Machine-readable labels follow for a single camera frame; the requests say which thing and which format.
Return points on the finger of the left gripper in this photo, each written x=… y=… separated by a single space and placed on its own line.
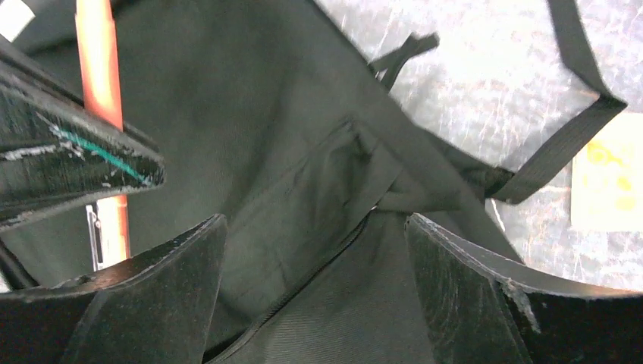
x=53 y=156

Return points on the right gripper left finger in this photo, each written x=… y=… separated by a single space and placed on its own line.
x=156 y=307

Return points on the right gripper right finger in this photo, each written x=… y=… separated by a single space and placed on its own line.
x=481 y=307

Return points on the black student backpack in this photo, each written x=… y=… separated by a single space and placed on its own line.
x=266 y=114

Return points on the small orange spiral notebook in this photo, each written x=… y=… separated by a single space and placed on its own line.
x=606 y=191

